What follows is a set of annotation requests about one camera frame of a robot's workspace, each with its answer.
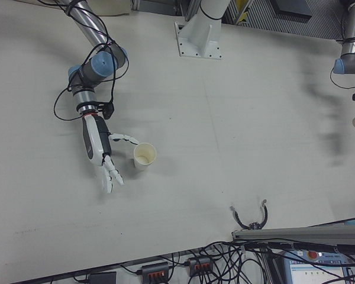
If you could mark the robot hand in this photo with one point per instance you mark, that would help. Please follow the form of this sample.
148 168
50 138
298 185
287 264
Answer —
91 139

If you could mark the white paper cup stack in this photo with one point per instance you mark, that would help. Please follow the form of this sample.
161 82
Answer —
144 154

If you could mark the flat black box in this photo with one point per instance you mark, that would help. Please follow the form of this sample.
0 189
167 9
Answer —
102 278

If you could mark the power strip with red switches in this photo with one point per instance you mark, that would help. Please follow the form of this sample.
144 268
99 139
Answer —
155 270

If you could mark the grey blue teach pendant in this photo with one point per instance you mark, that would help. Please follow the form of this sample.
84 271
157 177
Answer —
322 257

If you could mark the black USB hub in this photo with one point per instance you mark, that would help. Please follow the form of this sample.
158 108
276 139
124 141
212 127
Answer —
199 264

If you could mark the aluminium frame post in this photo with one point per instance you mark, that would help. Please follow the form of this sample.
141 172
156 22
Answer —
284 233

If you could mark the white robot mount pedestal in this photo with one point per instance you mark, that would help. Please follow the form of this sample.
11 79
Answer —
199 38

